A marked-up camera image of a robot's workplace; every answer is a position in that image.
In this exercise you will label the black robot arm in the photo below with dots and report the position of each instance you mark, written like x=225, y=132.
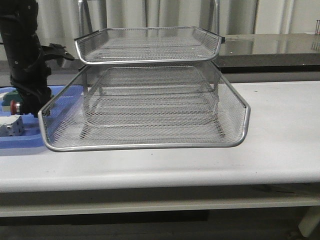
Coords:
x=18, y=25

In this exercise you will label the red emergency stop button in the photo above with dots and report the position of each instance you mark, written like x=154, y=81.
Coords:
x=15, y=108

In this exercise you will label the white circuit breaker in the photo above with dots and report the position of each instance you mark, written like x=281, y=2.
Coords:
x=11, y=126

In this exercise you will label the mesh tray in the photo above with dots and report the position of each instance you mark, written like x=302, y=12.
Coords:
x=148, y=45
x=63, y=127
x=115, y=107

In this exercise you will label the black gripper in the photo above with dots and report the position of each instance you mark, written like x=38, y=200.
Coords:
x=29, y=72

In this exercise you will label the grey wire rack frame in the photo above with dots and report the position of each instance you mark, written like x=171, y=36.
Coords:
x=85, y=24

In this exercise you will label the grey stone counter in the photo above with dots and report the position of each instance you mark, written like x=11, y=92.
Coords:
x=241, y=53

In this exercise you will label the blue plastic tray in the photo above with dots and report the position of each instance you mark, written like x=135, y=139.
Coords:
x=31, y=137

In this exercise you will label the green and beige relay module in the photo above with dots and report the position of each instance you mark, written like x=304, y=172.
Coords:
x=8, y=97

